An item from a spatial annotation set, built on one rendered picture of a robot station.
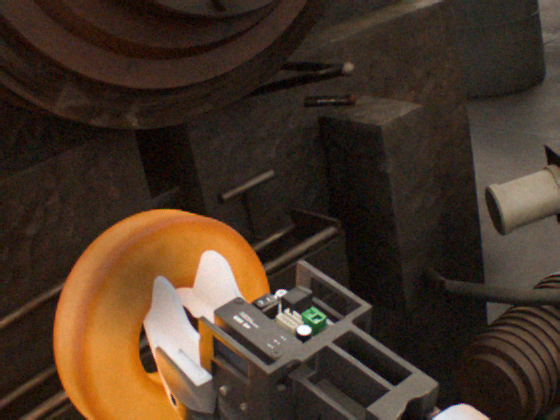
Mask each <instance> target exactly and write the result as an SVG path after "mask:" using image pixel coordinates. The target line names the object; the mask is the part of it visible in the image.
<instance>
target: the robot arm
mask: <svg viewBox="0 0 560 420"><path fill-rule="evenodd" d="M315 279H317V280H318V281H319V282H321V283H322V284H324V285H325V286H327V287H328V288H330V289H331V290H333V291H334V292H336V293H337V294H339V295H340V296H341V297H343V298H344V299H346V300H347V301H348V304H347V316H346V317H345V318H344V317H343V316H341V315H340V314H339V313H337V312H336V311H334V310H333V309H331V308H330V307H329V306H327V305H326V304H324V303H323V302H321V301H320V300H319V299H317V298H316V297H314V292H315ZM151 305H152V309H151V310H150V312H149V313H148V315H146V317H145V319H144V321H143V323H144V328H145V331H146V335H147V338H148V342H149V344H150V346H151V347H152V350H153V353H154V356H155V359H156V362H157V366H158V370H159V373H160V375H161V379H162V381H163V383H164V386H165V389H166V392H167V395H168V398H169V400H170V402H171V404H172V406H173V408H174V410H175V411H176V412H177V413H178V414H179V415H180V416H181V417H182V418H183V419H184V420H491V419H489V418H487V417H486V416H484V415H483V414H481V413H480V412H478V411H477V410H476V409H474V408H472V407H471V406H470V405H464V404H461V405H456V406H450V407H448V408H447V409H445V410H443V411H441V410H440V409H437V407H435V403H436V398H437V393H438V388H439V383H438V382H437V381H435V380H434V379H431V378H430V377H428V375H426V374H425V373H424V372H421V371H419V370H418V369H416V367H415V366H413V365H412V364H410V363H407V362H406V361H405V360H403V359H402V358H401V357H400V356H398V355H397V354H396V353H394V352H391V351H390V350H389V349H387V348H386V347H384V345H382V344H381V343H380V342H378V341H377V340H375V339H372V338H371V337H370V336H369V330H370V320H371V310H372V305H369V304H368V303H366V302H365V301H363V300H362V299H360V298H359V297H357V296H356V295H354V294H353V293H352V292H350V291H349V290H347V289H346V288H344V287H343V286H341V285H340V284H338V283H337V282H335V281H334V280H332V279H331V278H329V277H328V276H326V275H325V274H323V273H322V272H320V271H319V270H317V269H316V268H314V267H313V266H311V265H310V264H308V263H307V262H305V261H304V260H303V259H299V260H298V261H297V278H296V287H295V288H293V289H292V290H290V291H287V290H278V291H277V292H276V294H275V295H271V294H270V293H269V292H267V293H265V294H264V295H262V296H260V297H259V298H257V299H255V300H254V301H252V302H250V303H248V302H247V301H246V300H245V299H244V298H243V297H242V295H241V294H240V292H239V290H238V288H237V285H236V282H235V279H234V276H233V273H232V271H231V268H230V265H229V263H228V262H227V260H226V259H225V258H224V257H223V256H221V255H220V254H219V253H217V252H215V251H206V252H205V253H203V255H202V257H201V261H200V264H199V268H198V271H197V275H196V279H195V282H194V286H193V289H189V288H181V289H177V290H175V289H174V287H173V286H172V285H171V284H170V283H169V282H168V281H167V280H166V279H165V278H164V277H158V278H157V279H155V281H154V287H153V295H152V304H151ZM312 305H313V306H315V307H316V308H317V309H319V310H320V311H322V312H323V313H324V314H326V315H327V316H329V317H330V318H332V319H333V320H334V321H336V322H337V323H336V324H333V323H332V322H331V321H329V320H328V319H327V316H326V315H324V314H323V313H321V312H320V311H319V310H317V309H316V308H314V307H312Z"/></svg>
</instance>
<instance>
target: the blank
mask: <svg viewBox="0 0 560 420"><path fill-rule="evenodd" d="M206 251H215V252H217V253H219V254H220V255H221V256H223V257H224V258H225V259H226V260H227V262H228V263H229V265H230V268H231V271H232V273H233V276H234V279H235V282H236V285H237V288H238V290H239V292H240V294H241V295H242V297H243V298H244V299H245V300H246V301H247V302H248V303H250V302H252V301H254V300H255V299H257V298H259V297H260V296H262V295H264V294H265V293H267V292H269V293H270V288H269V284H268V280H267V277H266V274H265V271H264V268H263V266H262V264H261V262H260V260H259V258H258V256H257V254H256V253H255V251H254V250H253V248H252V247H251V246H250V245H249V243H248V242H247V241H246V240H245V239H244V238H243V237H242V236H241V235H240V234H239V233H238V232H237V231H235V230H234V229H233V228H231V227H229V226H228V225H226V224H224V223H222V222H220V221H218V220H215V219H212V218H208V217H204V216H200V215H196V214H192V213H188V212H184V211H180V210H173V209H157V210H151V211H146V212H142V213H139V214H136V215H133V216H131V217H128V218H127V219H125V220H123V221H121V222H119V223H117V224H115V225H114V226H112V227H111V228H110V229H109V230H107V231H106V232H105V233H103V234H102V235H101V236H99V237H97V238H96V240H95V241H94V242H93V243H92V244H91V245H90V246H89V247H88V248H87V249H86V250H85V251H84V254H83V255H82V256H81V257H80V259H79V260H78V261H77V263H76V264H75V265H76V266H74V268H73V269H72V271H71V273H70V274H69V276H68V280H67V282H66V284H65V286H64V287H63V289H62V294H61V297H60V300H59V303H58V305H57V312H56V317H55V321H54V326H55V328H54V338H53V346H54V349H55V360H56V365H57V369H58V374H59V376H60V380H61V382H62V385H63V387H64V389H65V391H66V393H67V395H68V397H69V399H70V400H71V402H73V404H74V405H75V406H76V407H77V409H78V410H79V411H80V412H81V413H82V414H83V415H84V416H85V417H86V418H87V419H89V420H184V419H183V418H182V417H181V416H180V415H179V414H178V413H177V412H176V411H175V410H174V408H173V406H172V404H171V402H170V400H169V398H168V395H167V392H166V389H165V386H164V383H163V381H162V379H161V375H160V373H159V371H158V372H155V373H147V372H146V371H145V369H144V367H143V365H142V364H141V362H140V358H139V350H138V346H139V337H140V333H141V326H142V324H143V321H144V319H145V317H146V315H148V313H149V312H150V310H151V309H152V305H151V304H152V295H153V287H154V281H155V279H157V278H158V277H164V278H165V279H166V280H167V281H168V282H169V283H170V284H171V285H172V286H173V287H174V289H175V290H177V289H181V288H189V289H193V286H194V282H195V279H196V275H197V271H198V268H199V264H200V261H201V257H202V255H203V253H205V252H206Z"/></svg>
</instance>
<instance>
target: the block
mask: <svg viewBox="0 0 560 420"><path fill-rule="evenodd" d="M321 125H322V130H323V136H324V142H325V147H326V153H327V159H328V164H329V170H330V176H331V181H332V187H333V193H334V199H335V204H336V210H337V216H338V219H340V222H341V227H342V228H343V229H344V231H345V234H346V241H345V251H346V256H347V262H348V268H349V274H350V277H348V278H349V284H350V289H351V291H352V293H353V294H354V295H356V296H357V297H359V298H360V299H363V300H366V301H368V302H371V303H376V304H378V305H381V306H384V307H387V308H389V309H392V310H395V311H398V312H401V313H411V312H413V311H415V310H416V309H417V308H419V307H420V306H422V305H423V304H424V303H426V302H427V301H429V300H430V299H432V298H433V297H434V296H435V295H436V294H435V293H434V292H433V291H432V290H431V289H430V288H428V287H427V286H426V285H425V284H424V283H423V282H422V280H421V274H422V271H423V270H424V268H425V267H432V268H433V269H434V270H435V271H437V272H438V273H439V274H440V275H441V276H442V277H443V278H444V279H445V271H444V264H445V263H444V255H443V247H442V240H441V232H440V224H439V216H438V208H437V200H436V192H435V184H434V176H433V168H432V161H431V152H430V144H429V136H428V128H427V120H426V113H425V110H424V108H423V106H421V105H419V104H415V103H410V102H407V101H400V100H392V99H384V98H376V97H368V96H362V97H360V98H359V99H357V103H356V105H346V106H340V107H338V108H336V109H333V110H331V111H329V112H327V113H325V114H324V115H323V116H322V121H321ZM445 280H446V279H445Z"/></svg>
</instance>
